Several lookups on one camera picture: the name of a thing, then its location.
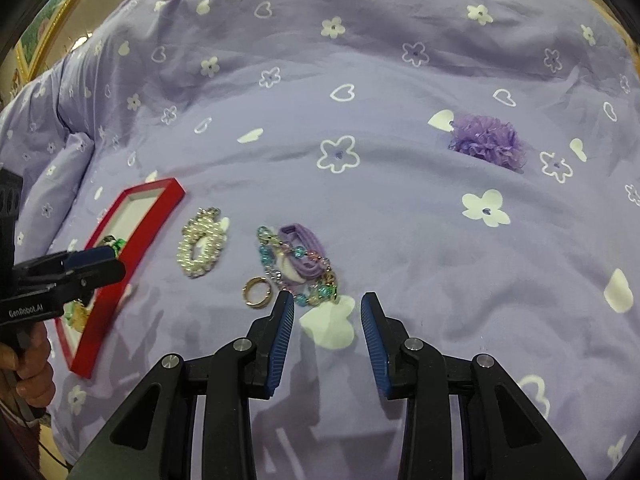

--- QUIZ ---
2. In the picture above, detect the gold ring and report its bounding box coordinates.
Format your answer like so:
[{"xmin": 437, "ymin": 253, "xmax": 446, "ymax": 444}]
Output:
[{"xmin": 242, "ymin": 275, "xmax": 275, "ymax": 308}]

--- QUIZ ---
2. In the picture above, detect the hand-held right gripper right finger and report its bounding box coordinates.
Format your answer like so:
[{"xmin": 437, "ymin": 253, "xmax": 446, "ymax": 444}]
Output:
[{"xmin": 360, "ymin": 291, "xmax": 588, "ymax": 480}]

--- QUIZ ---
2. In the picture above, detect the green braided hair tie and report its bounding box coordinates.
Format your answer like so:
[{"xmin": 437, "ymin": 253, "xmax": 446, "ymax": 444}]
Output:
[{"xmin": 97, "ymin": 234, "xmax": 126, "ymax": 256}]

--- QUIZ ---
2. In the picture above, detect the purple flower print blanket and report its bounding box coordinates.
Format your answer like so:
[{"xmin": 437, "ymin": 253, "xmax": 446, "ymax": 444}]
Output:
[{"xmin": 0, "ymin": 0, "xmax": 640, "ymax": 480}]

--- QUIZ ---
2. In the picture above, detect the gold framed picture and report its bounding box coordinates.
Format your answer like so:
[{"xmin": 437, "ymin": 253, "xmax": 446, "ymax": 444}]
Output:
[{"xmin": 11, "ymin": 0, "xmax": 116, "ymax": 88}]

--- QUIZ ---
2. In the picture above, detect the purple flower scrunchie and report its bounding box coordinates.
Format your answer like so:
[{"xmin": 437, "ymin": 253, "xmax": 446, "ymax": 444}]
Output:
[{"xmin": 447, "ymin": 114, "xmax": 528, "ymax": 173}]

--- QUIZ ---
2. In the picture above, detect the purple hair band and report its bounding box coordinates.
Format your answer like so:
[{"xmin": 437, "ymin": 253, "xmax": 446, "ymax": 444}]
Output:
[{"xmin": 277, "ymin": 224, "xmax": 331, "ymax": 283}]

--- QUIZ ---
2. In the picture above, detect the person's left hand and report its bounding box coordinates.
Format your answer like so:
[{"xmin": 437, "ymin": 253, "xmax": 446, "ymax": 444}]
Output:
[{"xmin": 0, "ymin": 327, "xmax": 55, "ymax": 400}]

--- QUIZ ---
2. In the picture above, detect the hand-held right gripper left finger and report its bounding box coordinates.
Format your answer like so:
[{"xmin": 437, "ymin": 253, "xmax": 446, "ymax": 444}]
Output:
[{"xmin": 67, "ymin": 290, "xmax": 296, "ymax": 480}]

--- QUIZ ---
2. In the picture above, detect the pearl bracelet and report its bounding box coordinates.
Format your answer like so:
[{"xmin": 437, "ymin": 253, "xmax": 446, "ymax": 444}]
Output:
[{"xmin": 176, "ymin": 206, "xmax": 231, "ymax": 278}]

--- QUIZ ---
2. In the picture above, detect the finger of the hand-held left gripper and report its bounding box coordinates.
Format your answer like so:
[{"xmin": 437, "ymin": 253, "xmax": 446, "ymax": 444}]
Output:
[
  {"xmin": 52, "ymin": 259, "xmax": 126, "ymax": 307},
  {"xmin": 14, "ymin": 245, "xmax": 119, "ymax": 286}
]

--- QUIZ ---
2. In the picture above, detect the yellow hair claw clip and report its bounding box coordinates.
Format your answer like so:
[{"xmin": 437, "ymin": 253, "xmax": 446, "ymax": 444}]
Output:
[{"xmin": 64, "ymin": 297, "xmax": 93, "ymax": 333}]

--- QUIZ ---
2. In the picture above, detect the red jewelry box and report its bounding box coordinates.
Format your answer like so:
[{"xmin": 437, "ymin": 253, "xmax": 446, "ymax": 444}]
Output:
[{"xmin": 54, "ymin": 177, "xmax": 187, "ymax": 380}]

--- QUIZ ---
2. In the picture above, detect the blue and pink bead bracelet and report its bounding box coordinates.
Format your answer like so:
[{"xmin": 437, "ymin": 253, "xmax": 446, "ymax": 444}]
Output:
[{"xmin": 256, "ymin": 225, "xmax": 343, "ymax": 307}]

